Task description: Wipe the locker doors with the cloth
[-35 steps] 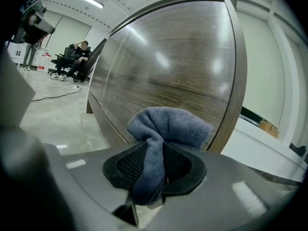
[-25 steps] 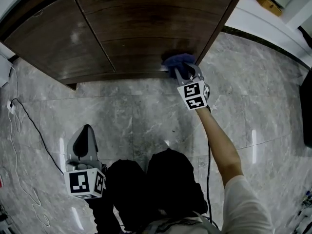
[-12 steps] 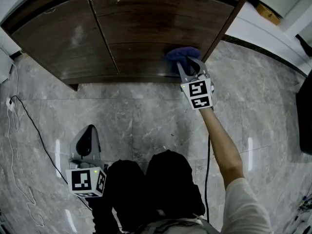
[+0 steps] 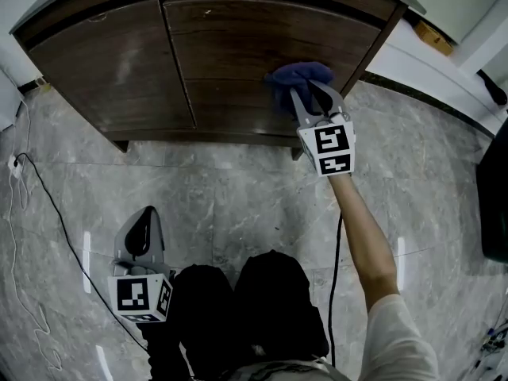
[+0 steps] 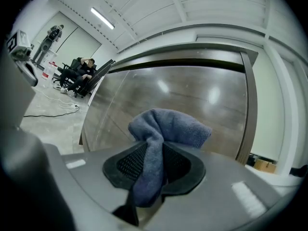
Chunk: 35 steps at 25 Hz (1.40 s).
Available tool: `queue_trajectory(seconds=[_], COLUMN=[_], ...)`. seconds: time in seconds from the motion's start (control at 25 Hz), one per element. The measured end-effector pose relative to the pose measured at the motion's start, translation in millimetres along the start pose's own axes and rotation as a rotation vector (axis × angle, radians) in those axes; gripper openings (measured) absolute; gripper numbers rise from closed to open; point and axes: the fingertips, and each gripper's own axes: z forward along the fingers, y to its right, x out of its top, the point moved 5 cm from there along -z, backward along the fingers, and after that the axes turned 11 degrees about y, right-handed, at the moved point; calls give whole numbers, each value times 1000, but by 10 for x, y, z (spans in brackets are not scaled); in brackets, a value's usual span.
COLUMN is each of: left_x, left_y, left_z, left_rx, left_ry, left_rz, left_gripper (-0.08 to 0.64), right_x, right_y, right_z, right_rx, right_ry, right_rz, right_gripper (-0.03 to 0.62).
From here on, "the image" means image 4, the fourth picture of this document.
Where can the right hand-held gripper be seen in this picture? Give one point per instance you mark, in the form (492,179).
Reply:
(333,145)

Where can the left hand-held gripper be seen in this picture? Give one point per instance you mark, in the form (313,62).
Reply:
(137,296)

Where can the blue wiping cloth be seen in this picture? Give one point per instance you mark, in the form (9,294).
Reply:
(293,75)

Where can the dark brown wooden cabinet door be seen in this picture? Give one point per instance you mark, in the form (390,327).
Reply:
(111,70)
(246,46)

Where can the person's right forearm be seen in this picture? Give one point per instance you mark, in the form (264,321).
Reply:
(361,232)

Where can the person's left forearm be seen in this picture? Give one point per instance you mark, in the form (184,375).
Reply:
(162,351)

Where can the small wooden box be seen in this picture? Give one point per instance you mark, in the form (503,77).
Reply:
(434,38)

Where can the person's black trousers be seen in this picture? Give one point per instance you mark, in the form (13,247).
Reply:
(270,300)

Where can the white power strip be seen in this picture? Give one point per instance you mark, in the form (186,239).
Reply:
(16,166)

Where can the black tool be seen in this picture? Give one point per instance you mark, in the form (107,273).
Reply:
(494,89)

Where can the small yellowish bottle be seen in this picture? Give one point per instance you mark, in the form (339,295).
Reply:
(43,85)

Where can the white water dispenser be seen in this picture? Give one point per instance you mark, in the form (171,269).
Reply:
(8,101)

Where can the dark green bin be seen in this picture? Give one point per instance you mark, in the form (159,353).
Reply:
(494,197)

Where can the person's white shirt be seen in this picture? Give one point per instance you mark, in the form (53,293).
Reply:
(397,339)

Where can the brown wooden cabinet frame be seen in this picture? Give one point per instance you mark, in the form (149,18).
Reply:
(119,137)

